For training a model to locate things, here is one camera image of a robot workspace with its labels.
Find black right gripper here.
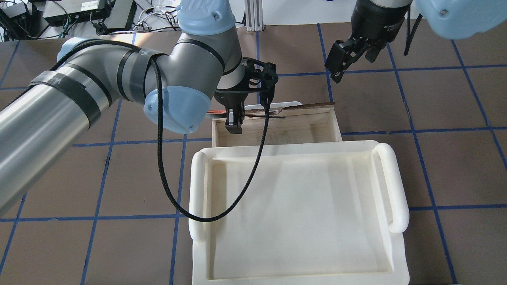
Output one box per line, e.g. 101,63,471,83
325,0,412,84

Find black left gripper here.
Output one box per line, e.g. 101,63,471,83
214,90,248,135

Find grey orange scissors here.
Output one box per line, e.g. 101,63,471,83
205,110,286,119

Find wooden drawer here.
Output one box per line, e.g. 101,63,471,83
212,101,343,147

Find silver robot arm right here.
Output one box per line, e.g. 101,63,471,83
325,0,507,83

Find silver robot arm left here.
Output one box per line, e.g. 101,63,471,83
0,0,246,215

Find white plastic tray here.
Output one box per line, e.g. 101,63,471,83
189,140,410,285

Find black power adapter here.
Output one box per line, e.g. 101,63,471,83
104,0,137,34

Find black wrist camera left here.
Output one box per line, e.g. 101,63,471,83
240,57,278,108

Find black right camera cable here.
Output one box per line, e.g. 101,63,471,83
403,12,423,56

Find black camera cable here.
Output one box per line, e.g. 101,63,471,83
149,55,274,222
403,12,423,56

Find aluminium frame post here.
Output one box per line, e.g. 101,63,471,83
244,0,265,31

